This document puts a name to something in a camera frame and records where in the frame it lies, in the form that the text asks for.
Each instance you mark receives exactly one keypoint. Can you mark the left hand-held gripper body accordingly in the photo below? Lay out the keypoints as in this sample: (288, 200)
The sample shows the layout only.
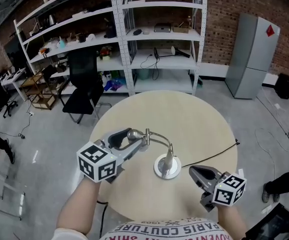
(96, 162)

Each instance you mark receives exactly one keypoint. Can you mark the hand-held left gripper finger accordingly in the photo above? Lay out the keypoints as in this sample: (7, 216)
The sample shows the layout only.
(118, 137)
(135, 147)

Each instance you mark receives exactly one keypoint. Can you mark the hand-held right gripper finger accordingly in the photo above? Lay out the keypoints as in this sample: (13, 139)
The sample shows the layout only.
(205, 172)
(205, 186)

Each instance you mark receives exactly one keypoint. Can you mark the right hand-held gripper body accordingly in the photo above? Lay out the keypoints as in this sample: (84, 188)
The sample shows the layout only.
(230, 190)

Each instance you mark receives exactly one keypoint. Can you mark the silver desk lamp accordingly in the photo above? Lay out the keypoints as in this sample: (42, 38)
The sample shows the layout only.
(168, 165)

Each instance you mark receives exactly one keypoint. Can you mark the person's left forearm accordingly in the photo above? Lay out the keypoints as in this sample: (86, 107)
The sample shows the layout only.
(77, 206)

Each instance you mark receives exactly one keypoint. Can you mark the person's right forearm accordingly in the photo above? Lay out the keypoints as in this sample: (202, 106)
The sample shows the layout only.
(230, 221)

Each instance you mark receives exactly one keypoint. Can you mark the white desk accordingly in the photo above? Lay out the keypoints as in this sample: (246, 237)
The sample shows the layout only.
(12, 77)

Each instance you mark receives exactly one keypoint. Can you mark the round wooden table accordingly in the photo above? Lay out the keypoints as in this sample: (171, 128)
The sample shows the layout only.
(164, 111)

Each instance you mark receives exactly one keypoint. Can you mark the blue and purple plastic items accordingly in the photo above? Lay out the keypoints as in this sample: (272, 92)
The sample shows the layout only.
(114, 84)

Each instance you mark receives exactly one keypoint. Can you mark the black monitor screen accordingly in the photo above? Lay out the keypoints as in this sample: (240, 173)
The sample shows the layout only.
(272, 222)

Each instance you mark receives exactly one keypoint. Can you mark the black mesh chair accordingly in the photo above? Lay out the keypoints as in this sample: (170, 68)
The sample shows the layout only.
(84, 96)

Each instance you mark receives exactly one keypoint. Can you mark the person's white printed shirt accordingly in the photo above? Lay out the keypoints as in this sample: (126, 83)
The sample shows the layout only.
(166, 230)

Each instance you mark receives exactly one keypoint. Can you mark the teal bucket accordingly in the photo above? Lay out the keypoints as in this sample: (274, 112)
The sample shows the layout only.
(143, 75)

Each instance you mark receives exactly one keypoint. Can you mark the flower bouquet in pot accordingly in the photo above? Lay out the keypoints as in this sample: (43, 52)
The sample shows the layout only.
(106, 52)

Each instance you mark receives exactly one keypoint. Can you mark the white metal shelf unit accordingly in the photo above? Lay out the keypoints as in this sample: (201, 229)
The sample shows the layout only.
(161, 61)
(66, 34)

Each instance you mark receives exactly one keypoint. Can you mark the wooden trolley cart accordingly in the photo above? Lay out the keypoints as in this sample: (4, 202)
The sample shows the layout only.
(40, 91)

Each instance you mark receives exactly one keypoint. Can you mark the small black object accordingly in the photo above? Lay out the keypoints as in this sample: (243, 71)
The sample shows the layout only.
(137, 32)

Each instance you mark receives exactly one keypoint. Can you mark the light blue bottle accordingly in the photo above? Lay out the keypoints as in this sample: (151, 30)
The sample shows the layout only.
(62, 44)

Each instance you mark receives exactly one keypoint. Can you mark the white bowl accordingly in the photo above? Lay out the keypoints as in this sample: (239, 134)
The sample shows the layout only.
(146, 31)

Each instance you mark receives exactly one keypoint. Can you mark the black office chair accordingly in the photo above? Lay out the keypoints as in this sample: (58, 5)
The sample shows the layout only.
(0, 96)

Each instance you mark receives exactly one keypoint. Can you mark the black bag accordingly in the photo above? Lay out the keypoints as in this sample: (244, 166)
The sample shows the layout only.
(285, 86)

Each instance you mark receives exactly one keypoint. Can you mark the silver toaster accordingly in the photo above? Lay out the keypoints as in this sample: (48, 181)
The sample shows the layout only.
(162, 28)

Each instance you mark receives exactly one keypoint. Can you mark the grey refrigerator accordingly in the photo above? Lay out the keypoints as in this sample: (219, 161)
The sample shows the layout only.
(250, 59)

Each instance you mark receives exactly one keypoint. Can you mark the wooden box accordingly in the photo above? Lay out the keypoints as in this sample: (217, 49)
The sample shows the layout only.
(181, 29)

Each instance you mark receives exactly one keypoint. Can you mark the brown bottle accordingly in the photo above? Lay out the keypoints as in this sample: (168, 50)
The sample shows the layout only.
(189, 21)

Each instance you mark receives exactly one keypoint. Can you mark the red diamond sticker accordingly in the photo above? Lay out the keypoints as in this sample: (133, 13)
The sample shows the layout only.
(270, 31)

